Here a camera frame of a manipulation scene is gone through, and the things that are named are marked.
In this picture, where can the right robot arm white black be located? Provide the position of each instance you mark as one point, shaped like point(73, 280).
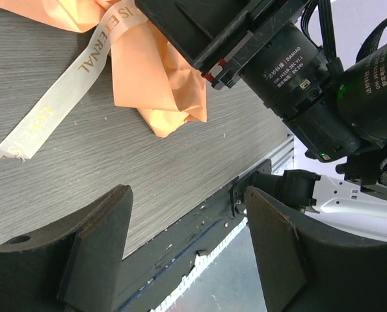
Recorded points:
point(354, 124)

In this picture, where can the white slotted cable duct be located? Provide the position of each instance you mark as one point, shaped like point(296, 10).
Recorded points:
point(200, 264)

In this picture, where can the orange wrapping paper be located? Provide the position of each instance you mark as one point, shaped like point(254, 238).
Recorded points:
point(149, 74)

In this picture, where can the aluminium frame rail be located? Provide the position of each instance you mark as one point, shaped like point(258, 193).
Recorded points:
point(282, 157)

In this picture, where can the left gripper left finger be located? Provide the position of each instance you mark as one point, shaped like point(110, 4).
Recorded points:
point(70, 264)

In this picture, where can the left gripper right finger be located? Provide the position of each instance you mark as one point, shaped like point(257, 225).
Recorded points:
point(306, 265)

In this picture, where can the cream printed ribbon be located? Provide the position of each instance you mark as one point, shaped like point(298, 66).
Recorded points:
point(67, 91)

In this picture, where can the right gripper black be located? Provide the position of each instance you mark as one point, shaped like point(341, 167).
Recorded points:
point(264, 43)

